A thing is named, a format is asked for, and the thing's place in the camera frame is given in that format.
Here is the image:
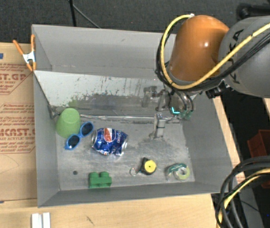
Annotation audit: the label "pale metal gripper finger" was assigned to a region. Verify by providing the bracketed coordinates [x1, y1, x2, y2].
[149, 114, 167, 140]
[142, 86, 159, 108]

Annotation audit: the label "yellow and black tape measure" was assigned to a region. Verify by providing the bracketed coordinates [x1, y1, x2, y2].
[129, 157, 158, 177]

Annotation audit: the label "grey metal bin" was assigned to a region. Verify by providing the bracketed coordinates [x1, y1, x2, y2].
[31, 24, 233, 208]

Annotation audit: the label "green clear tape dispenser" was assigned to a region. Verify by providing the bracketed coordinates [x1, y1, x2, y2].
[165, 162, 191, 182]

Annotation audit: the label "crushed blue soda can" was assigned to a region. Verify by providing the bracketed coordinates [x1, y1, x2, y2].
[91, 127, 129, 157]

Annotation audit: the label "green toy building brick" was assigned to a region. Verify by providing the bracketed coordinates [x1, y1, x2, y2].
[88, 171, 113, 189]

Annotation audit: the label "green plastic cup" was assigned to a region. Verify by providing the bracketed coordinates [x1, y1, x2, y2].
[56, 107, 81, 139]

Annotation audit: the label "blue sunglasses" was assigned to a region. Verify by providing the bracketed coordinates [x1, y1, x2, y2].
[65, 121, 95, 151]

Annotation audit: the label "brown cardboard board, red print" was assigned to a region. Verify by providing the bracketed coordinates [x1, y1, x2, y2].
[0, 41, 39, 205]

